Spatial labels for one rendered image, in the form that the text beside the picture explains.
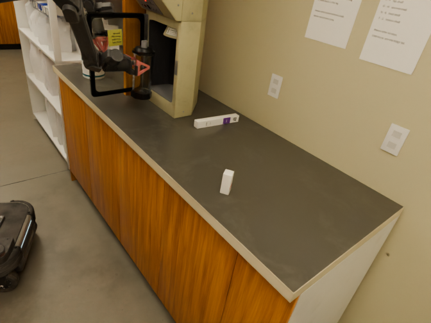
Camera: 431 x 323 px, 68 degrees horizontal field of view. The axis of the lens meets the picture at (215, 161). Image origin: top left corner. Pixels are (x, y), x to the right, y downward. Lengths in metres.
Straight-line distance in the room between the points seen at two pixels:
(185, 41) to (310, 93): 0.63
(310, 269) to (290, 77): 0.97
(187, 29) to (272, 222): 0.95
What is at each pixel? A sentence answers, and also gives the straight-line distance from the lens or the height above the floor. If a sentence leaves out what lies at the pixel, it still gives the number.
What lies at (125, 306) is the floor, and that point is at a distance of 1.97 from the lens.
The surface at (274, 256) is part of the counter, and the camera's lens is 0.99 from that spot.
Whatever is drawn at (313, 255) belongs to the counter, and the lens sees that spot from 1.04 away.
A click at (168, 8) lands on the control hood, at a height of 1.46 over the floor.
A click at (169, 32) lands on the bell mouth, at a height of 1.34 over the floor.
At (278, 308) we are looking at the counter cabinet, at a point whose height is 0.81.
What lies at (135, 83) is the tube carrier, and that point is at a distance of 1.62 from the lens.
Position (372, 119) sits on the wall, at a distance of 1.45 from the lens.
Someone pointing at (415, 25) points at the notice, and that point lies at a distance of 1.38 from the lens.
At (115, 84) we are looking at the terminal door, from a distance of 1.79.
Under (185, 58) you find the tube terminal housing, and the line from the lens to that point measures 1.60.
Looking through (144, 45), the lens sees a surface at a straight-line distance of 1.60.
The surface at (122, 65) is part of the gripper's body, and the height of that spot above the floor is 1.20.
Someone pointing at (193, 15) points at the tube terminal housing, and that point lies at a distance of 1.57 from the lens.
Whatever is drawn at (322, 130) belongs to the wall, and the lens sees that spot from 1.57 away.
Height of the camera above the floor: 1.63
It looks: 31 degrees down
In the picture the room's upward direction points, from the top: 9 degrees clockwise
